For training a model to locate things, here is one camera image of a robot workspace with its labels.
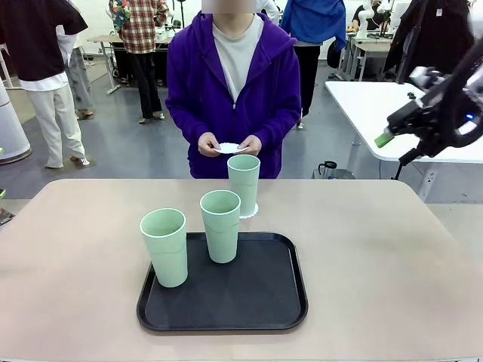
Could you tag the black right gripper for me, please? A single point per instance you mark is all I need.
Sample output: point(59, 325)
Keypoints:
point(449, 124)

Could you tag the pale green tall cup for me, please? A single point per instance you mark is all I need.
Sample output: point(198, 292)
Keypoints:
point(245, 184)
point(220, 241)
point(166, 260)

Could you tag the white scalloped paper coaster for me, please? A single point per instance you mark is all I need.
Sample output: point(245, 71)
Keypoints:
point(252, 216)
point(228, 148)

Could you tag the small white robot arm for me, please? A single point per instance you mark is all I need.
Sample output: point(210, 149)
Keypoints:
point(363, 19)

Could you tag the person's right forearm purple sleeve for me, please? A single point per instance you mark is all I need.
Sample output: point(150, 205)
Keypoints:
point(185, 120)

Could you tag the person's left forearm purple sleeve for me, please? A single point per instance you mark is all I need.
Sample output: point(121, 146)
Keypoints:
point(281, 120)

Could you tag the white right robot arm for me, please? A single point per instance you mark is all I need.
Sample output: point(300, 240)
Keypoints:
point(475, 92)

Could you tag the person's left hand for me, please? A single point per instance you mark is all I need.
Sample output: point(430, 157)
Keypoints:
point(252, 146)

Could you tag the person's right hand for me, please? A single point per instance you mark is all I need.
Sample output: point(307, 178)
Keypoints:
point(207, 145)

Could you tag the dark striped object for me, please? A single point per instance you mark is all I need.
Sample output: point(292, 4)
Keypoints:
point(4, 218)

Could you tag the small black clamp piece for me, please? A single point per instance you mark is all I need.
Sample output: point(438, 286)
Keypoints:
point(411, 95)

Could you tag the white power strip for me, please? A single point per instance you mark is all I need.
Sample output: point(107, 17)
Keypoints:
point(429, 183)

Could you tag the white rounded table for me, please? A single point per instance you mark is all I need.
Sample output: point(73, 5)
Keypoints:
point(362, 109)

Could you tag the white cylindrical air purifier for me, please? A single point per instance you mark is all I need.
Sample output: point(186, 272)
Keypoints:
point(9, 132)

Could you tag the person in black coat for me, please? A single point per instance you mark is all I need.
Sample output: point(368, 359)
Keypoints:
point(422, 41)

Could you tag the grey background desk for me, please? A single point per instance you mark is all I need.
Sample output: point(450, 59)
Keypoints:
point(371, 47)

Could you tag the person in grey trousers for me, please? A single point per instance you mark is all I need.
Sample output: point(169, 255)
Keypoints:
point(81, 83)

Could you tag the person in purple hoodie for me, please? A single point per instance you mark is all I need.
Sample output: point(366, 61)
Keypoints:
point(271, 86)

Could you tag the person in blue jacket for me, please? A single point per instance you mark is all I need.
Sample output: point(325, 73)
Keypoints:
point(317, 22)

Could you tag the person black top white trousers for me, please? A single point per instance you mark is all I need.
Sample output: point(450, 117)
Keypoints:
point(41, 45)

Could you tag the beige background desk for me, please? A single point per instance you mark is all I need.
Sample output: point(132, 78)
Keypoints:
point(103, 38)

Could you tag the person in white shirt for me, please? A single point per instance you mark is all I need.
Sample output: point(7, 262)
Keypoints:
point(271, 11)

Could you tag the person in plaid shirt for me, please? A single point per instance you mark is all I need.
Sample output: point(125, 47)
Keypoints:
point(141, 30)

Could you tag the black plastic serving tray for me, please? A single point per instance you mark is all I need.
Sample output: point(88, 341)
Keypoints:
point(245, 294)

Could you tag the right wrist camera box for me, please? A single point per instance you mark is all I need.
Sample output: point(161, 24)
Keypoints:
point(426, 77)

